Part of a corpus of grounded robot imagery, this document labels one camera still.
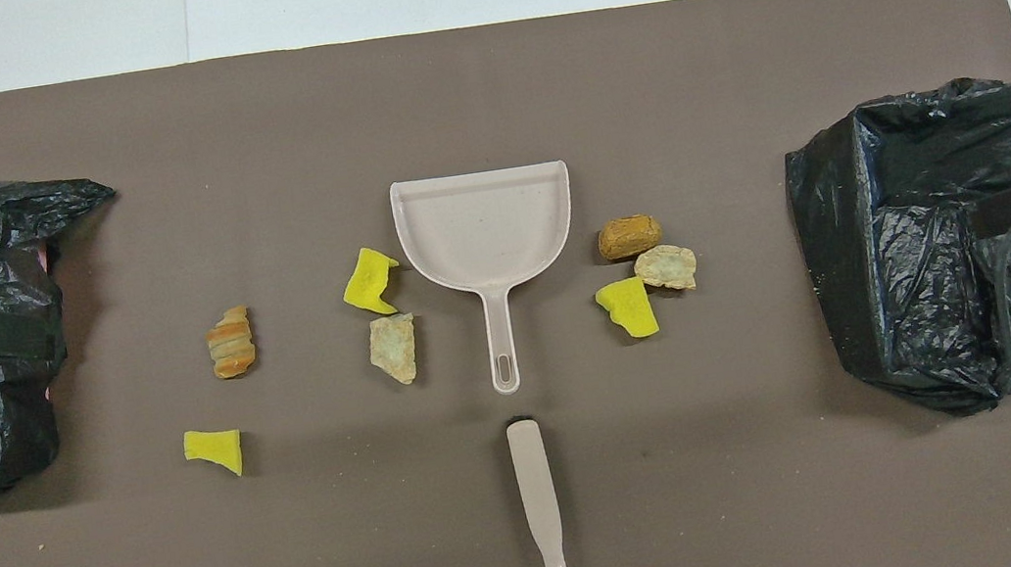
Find striped orange croissant piece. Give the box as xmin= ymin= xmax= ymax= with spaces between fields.
xmin=203 ymin=305 xmax=261 ymax=382

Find wedge yellow sponge green back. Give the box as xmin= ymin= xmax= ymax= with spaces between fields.
xmin=181 ymin=424 xmax=248 ymax=484

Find notched yellow sponge piece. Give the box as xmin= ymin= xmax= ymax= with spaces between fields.
xmin=337 ymin=243 xmax=407 ymax=322

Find pale beige rock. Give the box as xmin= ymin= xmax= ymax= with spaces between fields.
xmin=630 ymin=240 xmax=701 ymax=298

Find brown bread roll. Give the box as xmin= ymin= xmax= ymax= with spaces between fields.
xmin=595 ymin=212 xmax=666 ymax=264

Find thick yellow sponge chunk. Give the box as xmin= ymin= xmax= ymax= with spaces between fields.
xmin=593 ymin=275 xmax=661 ymax=345

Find beige plastic dustpan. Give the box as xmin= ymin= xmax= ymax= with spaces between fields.
xmin=388 ymin=158 xmax=599 ymax=407

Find beige brush black bristles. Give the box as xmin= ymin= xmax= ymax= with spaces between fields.
xmin=504 ymin=412 xmax=575 ymax=567

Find pink plastic bin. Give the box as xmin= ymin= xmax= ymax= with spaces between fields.
xmin=21 ymin=240 xmax=79 ymax=401

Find open black bag lined bin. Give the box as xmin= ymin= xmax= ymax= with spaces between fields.
xmin=774 ymin=71 xmax=1011 ymax=436

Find brown table mat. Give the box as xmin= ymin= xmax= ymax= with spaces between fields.
xmin=0 ymin=0 xmax=1011 ymax=567

